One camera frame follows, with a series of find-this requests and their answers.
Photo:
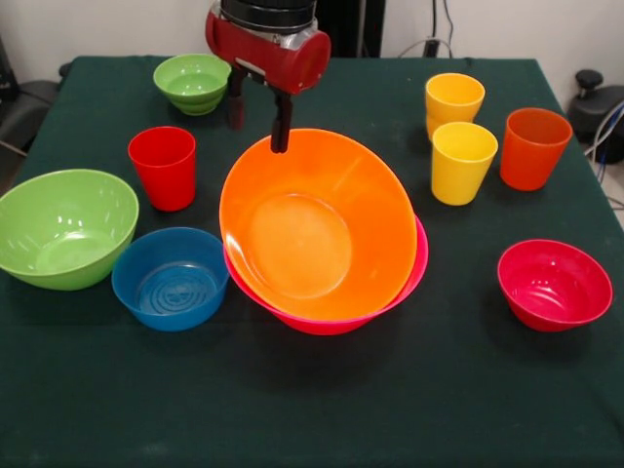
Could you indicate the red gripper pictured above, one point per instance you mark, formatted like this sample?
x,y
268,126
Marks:
x,y
263,61

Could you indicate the large orange bowl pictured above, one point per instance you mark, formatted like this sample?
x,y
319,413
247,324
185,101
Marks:
x,y
317,195

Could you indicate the large pink bowl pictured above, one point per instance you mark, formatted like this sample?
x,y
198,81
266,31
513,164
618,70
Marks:
x,y
317,327

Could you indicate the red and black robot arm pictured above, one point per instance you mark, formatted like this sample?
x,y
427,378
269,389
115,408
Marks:
x,y
268,12

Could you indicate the small green bowl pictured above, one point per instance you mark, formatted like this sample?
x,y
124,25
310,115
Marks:
x,y
192,83

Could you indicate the red cup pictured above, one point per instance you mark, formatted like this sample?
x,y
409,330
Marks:
x,y
166,185

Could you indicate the black cabinet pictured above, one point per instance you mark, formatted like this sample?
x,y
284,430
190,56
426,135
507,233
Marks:
x,y
351,24

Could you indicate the black power adapter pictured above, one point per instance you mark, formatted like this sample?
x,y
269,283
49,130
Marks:
x,y
431,49

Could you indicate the blue bowl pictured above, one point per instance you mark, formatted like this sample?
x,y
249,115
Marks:
x,y
168,319

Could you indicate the large green bowl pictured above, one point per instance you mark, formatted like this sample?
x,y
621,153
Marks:
x,y
63,229

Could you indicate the black chair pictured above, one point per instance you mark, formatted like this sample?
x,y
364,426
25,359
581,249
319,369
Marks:
x,y
29,107

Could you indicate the orange cup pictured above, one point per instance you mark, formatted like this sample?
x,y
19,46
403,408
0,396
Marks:
x,y
529,166

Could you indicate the dark green tablecloth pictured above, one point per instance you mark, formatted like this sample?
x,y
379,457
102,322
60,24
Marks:
x,y
312,390

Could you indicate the black equipment base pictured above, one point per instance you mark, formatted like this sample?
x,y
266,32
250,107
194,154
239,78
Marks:
x,y
595,107

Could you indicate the red bowl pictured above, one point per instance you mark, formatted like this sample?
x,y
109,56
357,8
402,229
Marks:
x,y
551,287

